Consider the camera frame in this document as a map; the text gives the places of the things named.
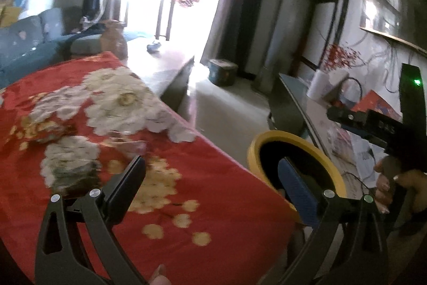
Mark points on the white paper roll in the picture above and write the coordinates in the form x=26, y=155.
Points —
x=317, y=86

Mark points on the clear plastic wrapper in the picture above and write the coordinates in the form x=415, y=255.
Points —
x=128, y=145

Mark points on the person's right hand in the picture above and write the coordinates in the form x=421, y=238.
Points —
x=417, y=188

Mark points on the glass top cabinet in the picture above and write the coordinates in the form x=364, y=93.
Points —
x=293, y=104

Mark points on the beige coffee table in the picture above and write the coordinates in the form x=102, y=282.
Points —
x=156, y=68

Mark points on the red box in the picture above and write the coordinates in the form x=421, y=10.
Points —
x=373, y=103

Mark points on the teal tin box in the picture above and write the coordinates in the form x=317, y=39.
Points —
x=223, y=73

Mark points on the blue patterned sofa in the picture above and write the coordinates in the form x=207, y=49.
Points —
x=30, y=38

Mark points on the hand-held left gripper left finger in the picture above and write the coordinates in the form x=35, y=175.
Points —
x=120, y=191

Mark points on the white standing air conditioner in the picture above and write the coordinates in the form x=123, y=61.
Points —
x=283, y=21

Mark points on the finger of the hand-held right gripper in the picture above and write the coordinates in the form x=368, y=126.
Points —
x=363, y=135
x=347, y=116

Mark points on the red floral cloth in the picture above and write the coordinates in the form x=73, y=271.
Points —
x=216, y=205

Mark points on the small blue white object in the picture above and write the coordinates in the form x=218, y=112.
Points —
x=154, y=46

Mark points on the red berry decoration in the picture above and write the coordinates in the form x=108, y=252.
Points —
x=340, y=56

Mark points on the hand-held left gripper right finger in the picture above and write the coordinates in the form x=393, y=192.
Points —
x=297, y=191

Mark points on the person's left hand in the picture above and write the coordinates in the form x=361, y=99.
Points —
x=161, y=276

